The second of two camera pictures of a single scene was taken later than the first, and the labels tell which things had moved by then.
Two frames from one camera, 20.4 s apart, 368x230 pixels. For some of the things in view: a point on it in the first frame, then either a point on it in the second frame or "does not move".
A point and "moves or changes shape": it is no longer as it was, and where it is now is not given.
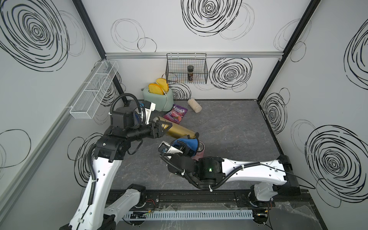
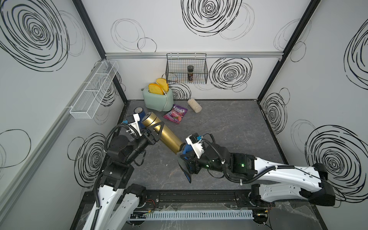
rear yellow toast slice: (163, 83) does not move
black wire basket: (186, 68) does not move
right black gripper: (187, 149) to (194, 163)
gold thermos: (177, 130) moves or changes shape
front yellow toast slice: (155, 88) does not move
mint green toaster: (164, 102) does not move
